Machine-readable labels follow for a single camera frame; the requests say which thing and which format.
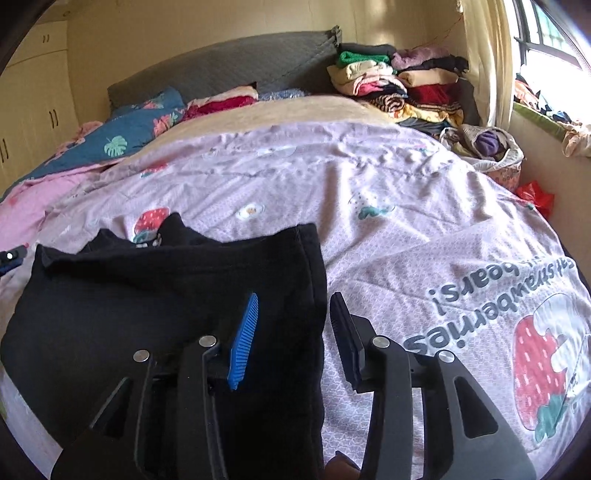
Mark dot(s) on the blue speckled cloth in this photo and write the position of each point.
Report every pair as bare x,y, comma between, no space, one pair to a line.
284,94

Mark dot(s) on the black sweatshirt with orange cuff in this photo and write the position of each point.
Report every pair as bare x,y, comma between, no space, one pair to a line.
138,300

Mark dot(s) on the plain pink blanket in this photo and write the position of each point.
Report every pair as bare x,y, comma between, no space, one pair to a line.
27,203

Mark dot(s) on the pile of folded clothes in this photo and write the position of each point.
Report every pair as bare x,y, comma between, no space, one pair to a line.
406,87

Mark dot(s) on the red plastic bag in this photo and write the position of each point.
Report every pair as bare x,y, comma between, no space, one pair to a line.
535,196

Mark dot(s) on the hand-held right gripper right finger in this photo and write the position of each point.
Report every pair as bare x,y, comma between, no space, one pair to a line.
344,332

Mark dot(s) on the grey quilted headboard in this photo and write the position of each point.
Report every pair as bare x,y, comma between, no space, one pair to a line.
221,64

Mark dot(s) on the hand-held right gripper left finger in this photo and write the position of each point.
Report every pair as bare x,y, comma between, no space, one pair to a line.
242,346

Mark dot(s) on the clothes on windowsill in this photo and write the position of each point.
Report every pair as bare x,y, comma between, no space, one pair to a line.
554,120

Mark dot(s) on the blue leaf print pillow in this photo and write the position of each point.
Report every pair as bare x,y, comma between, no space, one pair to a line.
129,129

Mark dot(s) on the window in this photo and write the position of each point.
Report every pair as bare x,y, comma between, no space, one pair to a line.
554,41

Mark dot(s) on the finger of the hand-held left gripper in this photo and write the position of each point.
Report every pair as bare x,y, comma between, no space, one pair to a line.
14,256

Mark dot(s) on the cream wardrobe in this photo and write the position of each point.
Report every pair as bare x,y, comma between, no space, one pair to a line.
32,92

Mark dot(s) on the beige blanket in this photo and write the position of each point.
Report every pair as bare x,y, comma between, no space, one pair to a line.
286,115

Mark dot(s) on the dark red cloth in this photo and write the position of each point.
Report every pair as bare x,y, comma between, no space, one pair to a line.
221,107

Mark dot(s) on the cream curtain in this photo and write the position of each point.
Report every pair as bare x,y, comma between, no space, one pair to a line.
489,64

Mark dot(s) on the pink strawberry print duvet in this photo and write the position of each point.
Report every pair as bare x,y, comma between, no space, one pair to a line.
369,184

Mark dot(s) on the bag with purple cloth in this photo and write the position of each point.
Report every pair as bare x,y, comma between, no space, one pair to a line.
485,147

